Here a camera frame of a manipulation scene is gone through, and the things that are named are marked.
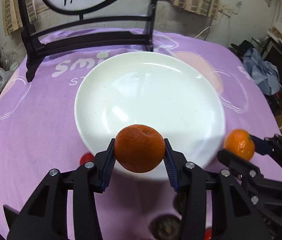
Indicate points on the bright orange mandarin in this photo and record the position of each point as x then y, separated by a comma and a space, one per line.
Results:
239, 142

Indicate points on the white oval plate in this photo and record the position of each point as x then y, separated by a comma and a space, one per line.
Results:
155, 90

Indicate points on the blue clothes pile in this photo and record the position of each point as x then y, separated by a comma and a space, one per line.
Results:
264, 74

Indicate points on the dark brown dried fruit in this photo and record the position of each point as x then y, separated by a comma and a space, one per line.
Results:
165, 227

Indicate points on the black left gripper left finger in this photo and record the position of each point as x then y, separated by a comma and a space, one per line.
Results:
44, 215

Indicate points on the purple tablecloth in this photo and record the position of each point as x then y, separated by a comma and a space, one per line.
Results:
38, 131

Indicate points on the red cherry tomato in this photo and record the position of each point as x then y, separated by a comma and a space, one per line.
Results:
87, 157

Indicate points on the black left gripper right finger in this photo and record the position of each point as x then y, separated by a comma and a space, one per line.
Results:
234, 215

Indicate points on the left checkered curtain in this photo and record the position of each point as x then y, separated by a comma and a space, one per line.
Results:
11, 15

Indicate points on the small red tomato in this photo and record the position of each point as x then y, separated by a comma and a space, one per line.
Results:
208, 234

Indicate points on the dark orange mandarin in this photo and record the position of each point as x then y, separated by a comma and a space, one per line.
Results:
139, 148

